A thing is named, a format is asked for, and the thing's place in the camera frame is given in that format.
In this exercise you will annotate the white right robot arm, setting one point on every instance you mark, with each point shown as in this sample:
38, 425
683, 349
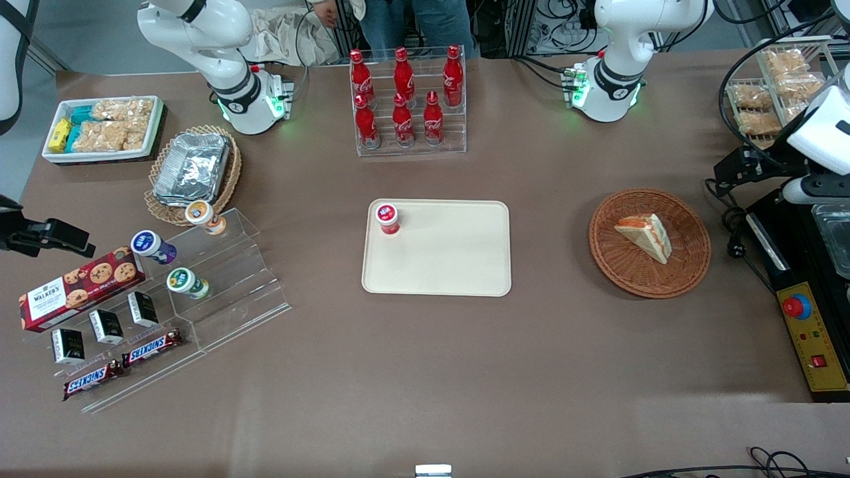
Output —
219, 60

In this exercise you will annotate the crumpled white cloth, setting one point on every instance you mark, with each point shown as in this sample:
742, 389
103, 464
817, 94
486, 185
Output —
285, 40

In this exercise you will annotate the triangular sandwich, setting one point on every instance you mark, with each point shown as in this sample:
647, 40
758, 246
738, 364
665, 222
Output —
647, 236

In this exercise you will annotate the person in jeans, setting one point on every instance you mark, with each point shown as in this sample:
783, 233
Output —
412, 23

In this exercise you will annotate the Snickers bar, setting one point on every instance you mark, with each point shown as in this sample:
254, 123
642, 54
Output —
93, 380
151, 347

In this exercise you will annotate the orange yogurt cup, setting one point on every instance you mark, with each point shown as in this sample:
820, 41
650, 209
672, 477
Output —
202, 216

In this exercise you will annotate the small black box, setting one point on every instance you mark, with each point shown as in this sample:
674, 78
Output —
106, 326
143, 309
68, 345

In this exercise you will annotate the blue yogurt cup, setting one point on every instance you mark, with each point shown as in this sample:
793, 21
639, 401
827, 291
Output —
151, 245

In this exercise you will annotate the yellow snack pack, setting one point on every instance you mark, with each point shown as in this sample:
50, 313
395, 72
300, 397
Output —
60, 135

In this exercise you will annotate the stack of foil trays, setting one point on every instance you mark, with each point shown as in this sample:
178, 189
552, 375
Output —
192, 169

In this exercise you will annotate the red Walkers cookie box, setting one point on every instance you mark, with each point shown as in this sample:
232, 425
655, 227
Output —
80, 289

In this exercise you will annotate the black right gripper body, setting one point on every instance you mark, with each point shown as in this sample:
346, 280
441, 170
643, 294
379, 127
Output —
13, 231

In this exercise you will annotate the clear acrylic stepped stand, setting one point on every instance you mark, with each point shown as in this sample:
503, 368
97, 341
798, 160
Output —
239, 279

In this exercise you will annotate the brown wicker basket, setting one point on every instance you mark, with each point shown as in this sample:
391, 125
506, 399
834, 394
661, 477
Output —
637, 272

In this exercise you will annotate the light woven basket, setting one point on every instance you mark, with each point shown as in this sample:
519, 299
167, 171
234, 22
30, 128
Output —
229, 172

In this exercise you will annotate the yellow control panel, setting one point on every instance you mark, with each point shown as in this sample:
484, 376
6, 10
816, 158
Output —
813, 345

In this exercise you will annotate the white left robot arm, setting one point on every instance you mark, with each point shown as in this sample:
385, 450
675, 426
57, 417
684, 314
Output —
617, 40

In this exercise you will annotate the bystander hand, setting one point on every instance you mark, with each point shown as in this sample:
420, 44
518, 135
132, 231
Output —
327, 13

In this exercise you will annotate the teal snack pack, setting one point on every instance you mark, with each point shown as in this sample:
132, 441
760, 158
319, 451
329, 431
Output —
81, 114
73, 136

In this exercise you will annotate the red cola bottle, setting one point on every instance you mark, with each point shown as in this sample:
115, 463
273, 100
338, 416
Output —
402, 123
366, 126
404, 73
360, 76
433, 123
453, 76

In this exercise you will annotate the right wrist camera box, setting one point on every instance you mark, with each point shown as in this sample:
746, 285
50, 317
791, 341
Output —
63, 238

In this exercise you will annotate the metal pan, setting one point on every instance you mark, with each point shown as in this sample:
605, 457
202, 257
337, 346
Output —
835, 239

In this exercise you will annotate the red lid yogurt cup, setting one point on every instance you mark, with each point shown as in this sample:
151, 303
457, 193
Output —
388, 218

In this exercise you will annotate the green yogurt cup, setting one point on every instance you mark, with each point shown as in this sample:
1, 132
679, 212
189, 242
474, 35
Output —
186, 282

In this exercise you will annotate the clear acrylic bottle rack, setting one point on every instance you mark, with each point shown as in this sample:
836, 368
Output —
412, 151

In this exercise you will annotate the red emergency stop button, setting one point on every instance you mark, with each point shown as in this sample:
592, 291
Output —
796, 307

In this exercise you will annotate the white rectangular snack bin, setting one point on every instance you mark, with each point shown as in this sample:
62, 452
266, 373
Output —
106, 157

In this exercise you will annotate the small white box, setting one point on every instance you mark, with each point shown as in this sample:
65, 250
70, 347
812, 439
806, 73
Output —
433, 471

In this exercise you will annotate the black appliance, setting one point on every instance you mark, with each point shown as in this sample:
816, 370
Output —
797, 265

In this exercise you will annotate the clear bag of crackers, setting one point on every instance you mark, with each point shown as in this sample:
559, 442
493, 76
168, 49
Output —
123, 109
99, 136

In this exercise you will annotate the cream plastic tray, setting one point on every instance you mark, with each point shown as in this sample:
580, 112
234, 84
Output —
445, 259

